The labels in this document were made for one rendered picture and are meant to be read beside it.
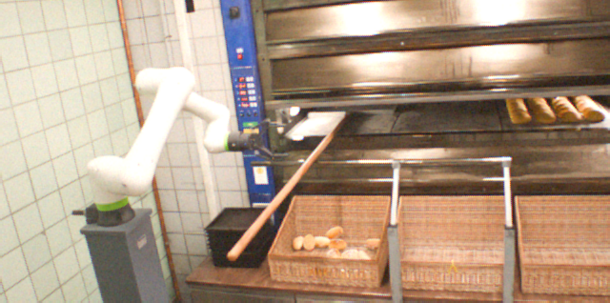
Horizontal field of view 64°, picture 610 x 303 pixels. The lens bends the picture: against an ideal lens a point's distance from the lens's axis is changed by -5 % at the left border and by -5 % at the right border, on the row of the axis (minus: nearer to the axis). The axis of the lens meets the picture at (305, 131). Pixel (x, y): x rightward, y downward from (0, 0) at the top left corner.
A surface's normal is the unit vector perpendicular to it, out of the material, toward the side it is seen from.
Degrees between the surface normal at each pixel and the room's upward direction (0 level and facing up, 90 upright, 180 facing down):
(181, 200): 90
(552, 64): 70
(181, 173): 90
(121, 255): 90
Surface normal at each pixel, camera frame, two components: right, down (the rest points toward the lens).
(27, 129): 0.95, -0.03
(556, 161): -0.32, -0.07
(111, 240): -0.22, 0.27
